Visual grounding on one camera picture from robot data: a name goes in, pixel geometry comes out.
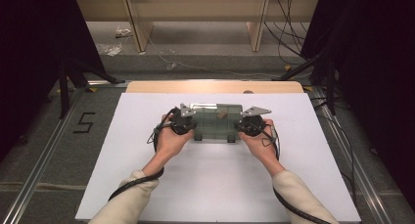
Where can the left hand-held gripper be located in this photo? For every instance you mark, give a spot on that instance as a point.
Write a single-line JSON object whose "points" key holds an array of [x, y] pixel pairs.
{"points": [[182, 123]]}

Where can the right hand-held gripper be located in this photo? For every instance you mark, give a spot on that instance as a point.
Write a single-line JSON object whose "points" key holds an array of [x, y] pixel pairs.
{"points": [[253, 124]]}

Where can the clear green compartment box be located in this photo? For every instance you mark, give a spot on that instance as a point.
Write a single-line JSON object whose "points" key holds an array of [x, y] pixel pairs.
{"points": [[212, 127]]}

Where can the person's right hand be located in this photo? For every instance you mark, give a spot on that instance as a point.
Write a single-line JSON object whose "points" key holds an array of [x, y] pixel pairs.
{"points": [[264, 145]]}

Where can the person's left hand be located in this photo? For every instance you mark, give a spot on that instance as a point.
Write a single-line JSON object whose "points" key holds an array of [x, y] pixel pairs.
{"points": [[169, 144]]}

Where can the brown round table grommet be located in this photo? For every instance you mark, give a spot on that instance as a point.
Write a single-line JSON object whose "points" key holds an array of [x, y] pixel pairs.
{"points": [[248, 92]]}

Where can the light wooden table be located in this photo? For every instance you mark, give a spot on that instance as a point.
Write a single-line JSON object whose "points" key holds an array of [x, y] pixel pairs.
{"points": [[212, 86]]}

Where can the white board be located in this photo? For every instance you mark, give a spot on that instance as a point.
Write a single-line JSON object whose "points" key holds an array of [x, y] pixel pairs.
{"points": [[212, 185]]}

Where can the black metal stand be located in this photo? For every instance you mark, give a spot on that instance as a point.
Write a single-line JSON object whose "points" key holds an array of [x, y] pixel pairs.
{"points": [[63, 90], [331, 87]]}

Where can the clear plastic bag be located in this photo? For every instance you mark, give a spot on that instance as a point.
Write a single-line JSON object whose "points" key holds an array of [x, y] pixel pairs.
{"points": [[109, 49]]}

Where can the crumpled white paper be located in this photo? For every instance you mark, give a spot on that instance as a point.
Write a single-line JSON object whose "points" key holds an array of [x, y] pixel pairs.
{"points": [[123, 31]]}

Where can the beige wooden desk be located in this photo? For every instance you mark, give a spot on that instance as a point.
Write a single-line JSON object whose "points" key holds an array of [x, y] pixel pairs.
{"points": [[195, 8]]}

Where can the dark curtain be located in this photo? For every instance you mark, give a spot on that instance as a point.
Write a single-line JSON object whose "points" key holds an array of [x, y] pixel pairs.
{"points": [[378, 70], [29, 54]]}

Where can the aluminium rail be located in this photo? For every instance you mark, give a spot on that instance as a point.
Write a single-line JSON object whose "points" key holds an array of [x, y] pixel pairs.
{"points": [[42, 165], [355, 171]]}

